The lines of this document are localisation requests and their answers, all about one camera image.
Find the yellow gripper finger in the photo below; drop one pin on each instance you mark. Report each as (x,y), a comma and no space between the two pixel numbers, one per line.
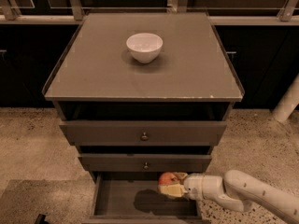
(173,190)
(180,175)

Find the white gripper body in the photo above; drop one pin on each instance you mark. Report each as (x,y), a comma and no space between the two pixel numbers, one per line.
(193,187)

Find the red apple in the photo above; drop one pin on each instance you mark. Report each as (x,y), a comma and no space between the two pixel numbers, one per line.
(168,178)

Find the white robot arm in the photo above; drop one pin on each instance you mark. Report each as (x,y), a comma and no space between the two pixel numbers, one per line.
(236,191)

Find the brass middle drawer knob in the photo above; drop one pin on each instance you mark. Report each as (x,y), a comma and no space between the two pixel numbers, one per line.
(146,166)

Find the brass drawer knob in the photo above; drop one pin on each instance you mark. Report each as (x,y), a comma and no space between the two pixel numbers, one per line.
(146,166)
(144,137)

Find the brass top drawer knob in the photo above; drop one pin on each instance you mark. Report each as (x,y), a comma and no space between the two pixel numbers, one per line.
(144,137)

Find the grey bottom drawer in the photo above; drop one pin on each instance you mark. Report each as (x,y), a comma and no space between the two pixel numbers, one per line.
(133,198)

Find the grey drawer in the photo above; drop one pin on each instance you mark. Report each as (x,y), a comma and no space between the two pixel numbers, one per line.
(133,198)
(134,162)
(128,133)

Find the grey drawer cabinet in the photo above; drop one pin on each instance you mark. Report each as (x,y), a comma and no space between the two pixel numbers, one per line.
(192,78)

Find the grey middle drawer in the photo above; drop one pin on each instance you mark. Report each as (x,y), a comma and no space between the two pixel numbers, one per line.
(134,162)

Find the grey top drawer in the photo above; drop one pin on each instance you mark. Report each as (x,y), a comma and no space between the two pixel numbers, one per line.
(128,133)

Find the white ceramic bowl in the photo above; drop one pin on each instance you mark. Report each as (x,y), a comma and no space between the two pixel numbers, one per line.
(144,47)

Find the black object at floor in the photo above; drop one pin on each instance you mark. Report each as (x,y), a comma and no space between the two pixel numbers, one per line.
(41,219)

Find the white cylindrical robot post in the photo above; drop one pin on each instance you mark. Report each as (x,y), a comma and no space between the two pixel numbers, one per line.
(288,102)

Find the metal window railing frame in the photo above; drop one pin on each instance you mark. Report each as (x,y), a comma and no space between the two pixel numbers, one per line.
(221,12)

